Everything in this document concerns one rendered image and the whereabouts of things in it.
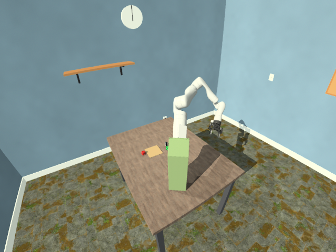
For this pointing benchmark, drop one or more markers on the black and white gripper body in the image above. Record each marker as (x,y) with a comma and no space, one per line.
(216,123)

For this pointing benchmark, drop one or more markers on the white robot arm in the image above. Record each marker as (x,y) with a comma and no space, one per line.
(180,117)

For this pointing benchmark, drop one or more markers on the tan flat mat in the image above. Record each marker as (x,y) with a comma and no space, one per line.
(153,151)

